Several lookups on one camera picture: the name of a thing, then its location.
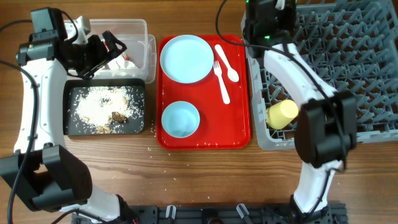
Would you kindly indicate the light blue bowl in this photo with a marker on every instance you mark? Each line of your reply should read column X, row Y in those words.
column 180, row 119

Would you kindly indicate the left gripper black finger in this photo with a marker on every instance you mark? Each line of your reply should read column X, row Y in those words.
column 92, row 62
column 115, row 46

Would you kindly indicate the white napkin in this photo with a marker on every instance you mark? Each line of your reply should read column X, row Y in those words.
column 120, row 63

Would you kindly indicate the white plastic spoon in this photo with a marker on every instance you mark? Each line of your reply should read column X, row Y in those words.
column 231, row 73

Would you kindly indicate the white plastic fork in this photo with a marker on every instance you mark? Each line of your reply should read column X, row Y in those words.
column 224, row 93

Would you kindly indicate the black waste tray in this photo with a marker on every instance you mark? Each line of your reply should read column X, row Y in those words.
column 71, row 124

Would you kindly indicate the leftover rice and food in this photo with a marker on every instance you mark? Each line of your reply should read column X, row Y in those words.
column 102, row 107

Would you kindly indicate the yellow plastic cup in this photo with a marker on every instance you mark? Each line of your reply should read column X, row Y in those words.
column 281, row 114

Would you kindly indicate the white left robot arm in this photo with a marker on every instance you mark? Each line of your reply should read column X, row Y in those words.
column 42, row 172

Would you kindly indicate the red snack wrapper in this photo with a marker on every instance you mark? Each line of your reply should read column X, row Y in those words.
column 125, row 56

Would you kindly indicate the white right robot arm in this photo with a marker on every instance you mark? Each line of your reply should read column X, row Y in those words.
column 326, row 130

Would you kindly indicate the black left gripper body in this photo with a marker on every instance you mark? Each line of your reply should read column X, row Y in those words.
column 87, row 54

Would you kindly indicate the red serving tray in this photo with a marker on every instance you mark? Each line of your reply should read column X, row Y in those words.
column 221, row 126

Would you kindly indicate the grey dishwasher rack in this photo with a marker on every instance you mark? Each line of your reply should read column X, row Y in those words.
column 351, row 45

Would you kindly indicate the clear plastic waste bin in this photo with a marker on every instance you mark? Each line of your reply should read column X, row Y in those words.
column 141, row 47

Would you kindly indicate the light blue plate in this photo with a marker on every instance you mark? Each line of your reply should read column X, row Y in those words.
column 186, row 59

